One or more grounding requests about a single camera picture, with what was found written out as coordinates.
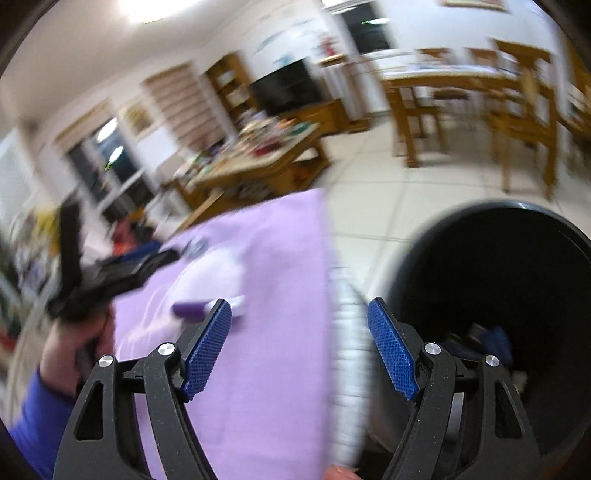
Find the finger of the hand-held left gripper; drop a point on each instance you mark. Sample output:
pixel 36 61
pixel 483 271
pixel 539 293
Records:
pixel 138 270

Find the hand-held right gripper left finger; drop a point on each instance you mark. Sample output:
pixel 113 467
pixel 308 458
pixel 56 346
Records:
pixel 207 350

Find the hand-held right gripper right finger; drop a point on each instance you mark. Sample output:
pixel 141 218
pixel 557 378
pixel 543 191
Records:
pixel 392 350

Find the dark round trash bin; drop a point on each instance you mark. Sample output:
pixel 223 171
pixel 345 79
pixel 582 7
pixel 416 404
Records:
pixel 498 277

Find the person's left hand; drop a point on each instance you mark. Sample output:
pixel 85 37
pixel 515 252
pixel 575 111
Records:
pixel 69 355

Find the person's right hand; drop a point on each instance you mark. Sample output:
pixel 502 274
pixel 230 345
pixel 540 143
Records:
pixel 341 474

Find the yellow flowers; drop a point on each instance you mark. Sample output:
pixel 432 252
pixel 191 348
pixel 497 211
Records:
pixel 48 222

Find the purple tube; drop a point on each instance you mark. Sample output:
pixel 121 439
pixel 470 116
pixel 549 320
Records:
pixel 191 309

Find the white ribbed cloth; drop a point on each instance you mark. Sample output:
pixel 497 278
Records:
pixel 351 369

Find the purple cloth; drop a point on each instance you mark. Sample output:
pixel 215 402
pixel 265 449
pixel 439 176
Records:
pixel 277 369

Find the glass balcony door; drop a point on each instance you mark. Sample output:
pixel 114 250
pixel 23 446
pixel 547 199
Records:
pixel 111 161

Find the striped window blind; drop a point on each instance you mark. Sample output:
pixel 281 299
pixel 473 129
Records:
pixel 184 106

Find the wooden coffee table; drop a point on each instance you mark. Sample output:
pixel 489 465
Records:
pixel 277 157

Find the clutter of small table items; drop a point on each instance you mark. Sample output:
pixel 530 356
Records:
pixel 258 136

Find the wooden bookshelf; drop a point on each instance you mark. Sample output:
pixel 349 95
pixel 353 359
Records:
pixel 231 85

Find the black flat television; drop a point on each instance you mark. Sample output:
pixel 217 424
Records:
pixel 288 87

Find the wooden television stand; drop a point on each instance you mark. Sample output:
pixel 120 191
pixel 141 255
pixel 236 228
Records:
pixel 323 115

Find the wooden dining chair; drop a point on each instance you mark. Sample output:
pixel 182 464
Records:
pixel 482 57
pixel 531 129
pixel 438 57
pixel 425 106

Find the tall wooden plant stand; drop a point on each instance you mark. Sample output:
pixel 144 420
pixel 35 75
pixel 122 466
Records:
pixel 346 92

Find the round ceiling lamp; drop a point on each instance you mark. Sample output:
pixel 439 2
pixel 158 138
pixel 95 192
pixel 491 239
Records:
pixel 161 8

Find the wooden dining table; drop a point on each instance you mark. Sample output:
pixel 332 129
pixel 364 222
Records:
pixel 461 81

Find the red flower decoration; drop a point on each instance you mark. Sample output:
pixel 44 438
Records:
pixel 328 46

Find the white framed window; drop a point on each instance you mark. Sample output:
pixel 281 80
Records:
pixel 369 25

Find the sunflower wall picture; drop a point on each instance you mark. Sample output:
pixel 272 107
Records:
pixel 137 117

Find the framed wall picture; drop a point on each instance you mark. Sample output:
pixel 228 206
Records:
pixel 473 3

